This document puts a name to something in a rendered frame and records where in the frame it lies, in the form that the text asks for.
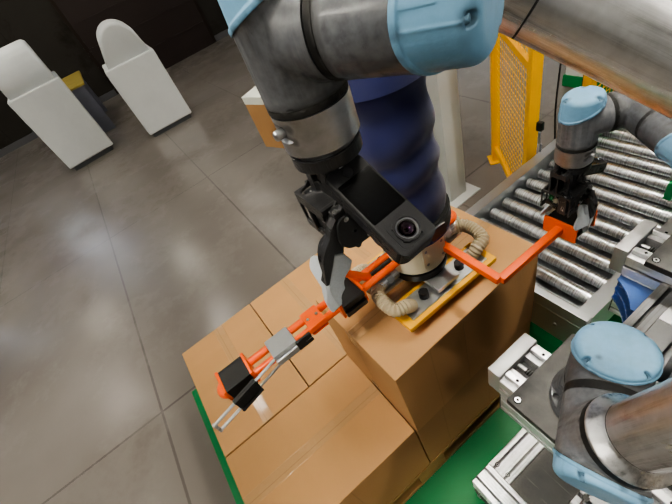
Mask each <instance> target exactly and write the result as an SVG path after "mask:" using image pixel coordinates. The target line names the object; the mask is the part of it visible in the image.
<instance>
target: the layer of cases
mask: <svg viewBox="0 0 672 504"><path fill-rule="evenodd" d="M379 248H380V246H378V245H377V244H376V243H375V242H374V241H373V239H372V238H371V237H369V238H367V239H366V240H365V241H363V242H362V244H361V246H360V247H359V248H358V247H353V248H346V247H344V254H345V255H346V256H347V257H349V258H350V259H351V260H352V263H351V268H350V270H352V269H353V268H354V267H356V266H357V265H359V264H361V263H362V262H363V261H364V260H365V259H367V258H368V257H369V256H370V255H372V254H373V253H374V252H375V251H377V250H378V249H379ZM322 294H323V293H322V287H321V286H320V284H319V283H318V281H317V279H316V278H315V276H314V275H313V273H312V272H311V270H310V259H309V260H307V261H306V262H305V263H303V264H302V265H301V266H299V267H298V268H297V269H295V270H294V271H293V272H291V273H290V274H289V275H287V276H286V277H285V278H283V279H282V280H281V281H279V282H278V283H277V284H275V285H274V286H273V287H271V288H270V289H269V290H267V291H266V292H265V293H263V294H262V295H261V296H259V297H258V298H257V299H255V300H254V301H253V302H251V305H252V306H253V307H252V306H251V305H250V304H249V305H247V306H246V307H245V308H243V309H242V310H240V311H239V312H238V313H236V314H235V315H234V316H232V317H231V318H230V319H228V320H227V321H226V322H224V323H223V324H222V325H220V326H219V327H218V328H216V329H215V330H214V331H212V332H211V333H210V334H208V335H207V336H206V337H204V338H203V339H202V340H200V341H199V342H198V343H196V344H195V345H194V346H192V347H191V348H190V349H188V350H187V351H186V352H184V353H183V354H182V355H183V358H184V360H185V363H186V365H187V367H188V370H189V372H190V374H191V377H192V379H193V382H194V384H195V386H196V389H197V391H198V394H199V396H200V398H201V401H202V403H203V406H204V408H205V410H206V413H207V415H208V418H209V420H210V422H211V425H212V424H213V423H215V422H216V421H217V420H218V418H219V417H220V416H221V415H222V414H223V413H224V412H225V411H226V410H227V409H228V408H229V406H230V405H231V404H232V403H233V402H232V401H231V400H230V399H223V398H221V397H220V396H219V395H218V393H217V386H218V381H217V378H216V376H215V374H214V373H215V372H220V371H221V370H222V369H224V368H225V367H226V366H227V365H229V364H230V363H231V362H233V361H234V360H235V359H237V358H238V357H239V356H240V353H243V354H244V355H245V356H246V357H247V358H249V357H251V356H252V355H253V354H254V353H256V352H257V351H258V350H260V349H261V348H262V347H264V346H265V344H264V342H266V341H267V340H268V339H269V338H271V337H272V336H273V335H275V334H276V333H277V332H279V331H280V330H281V329H282V328H284V327H286V328H288V327H289V326H291V325H292V324H293V323H295V322H296V321H297V320H299V319H300V315H301V314H302V313H304V312H305V311H306V310H307V309H309V308H310V307H311V306H313V305H315V306H317V305H318V304H317V302H316V299H317V298H318V297H319V296H321V295H322ZM253 308H254V309H255V310H254V309H253ZM257 313H258V314H257ZM530 323H531V319H530V320H529V321H528V322H527V323H526V324H525V325H524V326H523V327H522V328H521V329H520V330H519V331H518V332H517V333H516V334H515V335H514V336H513V337H512V338H511V339H510V340H509V341H508V342H507V343H506V344H505V345H504V346H503V347H502V348H501V349H500V350H499V351H498V352H497V353H496V354H495V355H494V356H493V357H492V358H491V359H490V360H489V361H488V362H487V363H486V364H485V365H484V366H483V367H482V368H481V369H480V370H479V371H478V372H477V373H476V374H475V375H474V376H473V377H472V378H471V379H470V380H469V381H468V382H467V383H466V384H465V385H464V386H463V387H462V388H461V389H460V390H459V391H458V392H457V393H456V394H455V395H454V396H453V397H452V398H451V399H450V400H449V401H448V402H447V403H446V404H445V405H444V406H443V407H442V408H441V409H440V410H439V411H438V412H437V413H436V414H435V415H434V416H433V417H432V418H431V419H430V420H429V421H428V422H427V423H426V424H425V425H424V426H423V427H422V428H421V429H420V430H419V431H416V429H415V428H414V427H413V426H412V425H411V424H410V423H409V422H408V421H407V420H406V419H405V417H404V416H403V415H402V414H401V413H400V412H399V411H398V410H397V409H396V408H395V407H394V405H393V404H392V403H391V402H390V401H389V400H388V399H387V398H386V397H385V396H384V395H383V394H382V392H381V391H380V390H379V389H378V388H377V387H376V386H375V385H374V384H373V383H372V382H371V380H370V379H369V378H368V377H367V376H366V375H365V374H364V373H363V372H362V371H361V370H360V368H359V367H358V366H357V365H356V364H355V363H354V362H353V361H352V360H351V359H350V358H349V356H348V355H347V353H346V352H345V350H344V348H343V346H342V345H341V343H340V341H339V340H338V338H337V336H336V334H335V333H334V331H333V329H332V328H331V326H330V324H328V325H327V326H326V327H325V328H323V329H322V330H321V331H319V332H318V333H317V334H316V335H313V334H312V336H313V338H314V340H313V341H312V342H311V343H309V344H308V345H307V346H306V347H304V348H303V349H302V350H300V351H299V352H298V353H296V354H295V355H294V356H293V357H291V358H290V359H289V360H288V361H286V362H285V363H284V364H283V365H281V366H280V367H279V368H278V370H277V371H276V372H275V373H274V374H273V375H272V376H271V377H270V378H269V380H268V381H267V382H266V383H265V384H264V385H263V386H262V388H263V389H264V391H263V392H262V393H261V394H260V395H259V396H258V398H257V399H256V400H255V401H254V402H253V403H252V404H251V405H250V407H249V408H248V409H247V410H246V411H245V412H244V411H243V410H241V411H240V412H239V413H238V414H237V415H236V416H235V417H234V419H233V420H232V421H231V422H230V423H229V424H228V425H227V426H226V428H225V429H224V430H223V432H220V431H218V430H217V429H215V428H213V430H214V432H215V434H216V437H217V439H218V442H219V444H220V446H221V449H222V451H223V454H224V456H225V457H226V461H227V463H228V466H229V468H230V470H231V473H232V475H233V478H234V480H235V482H236V485H237V487H238V490H239V492H240V494H241V497H242V499H243V502H244V504H390V503H391V502H392V501H393V500H394V499H395V498H396V497H397V496H398V495H399V494H400V493H401V492H402V491H403V490H404V489H405V488H406V487H407V486H408V485H409V484H410V483H411V482H412V481H413V480H414V479H415V478H416V477H417V476H418V475H419V474H420V473H421V472H422V471H423V470H424V469H425V468H426V467H427V466H428V465H429V464H430V463H429V461H430V462H432V461H433V460H434V459H435V458H436V457H437V456H438V455H439V454H440V453H441V452H442V451H443V450H444V449H445V448H446V447H447V446H448V445H449V444H450V443H451V442H452V441H453V440H454V439H455V438H456V437H457V436H458V435H459V434H460V433H461V432H462V431H463V430H464V429H465V428H466V427H467V426H468V425H469V424H470V423H471V422H472V421H473V420H474V419H475V418H476V417H477V416H478V415H479V414H480V413H481V412H482V411H483V410H484V409H485V408H486V407H487V406H488V405H489V404H490V403H491V402H492V401H493V400H494V399H495V398H496V397H497V396H498V395H499V394H500V393H499V392H497V391H496V390H495V389H494V388H493V387H491V386H490V385H489V382H488V367H490V366H491V365H492V364H493V363H494V362H495V361H496V360H497V359H498V358H499V357H500V356H501V355H502V354H503V353H504V352H505V351H506V350H507V349H508V348H509V347H510V346H511V345H513V344H514V343H515V342H516V341H517V340H518V339H519V338H520V337H521V336H522V335H523V334H524V333H526V334H528V335H529V332H530ZM428 460H429V461H428Z"/></svg>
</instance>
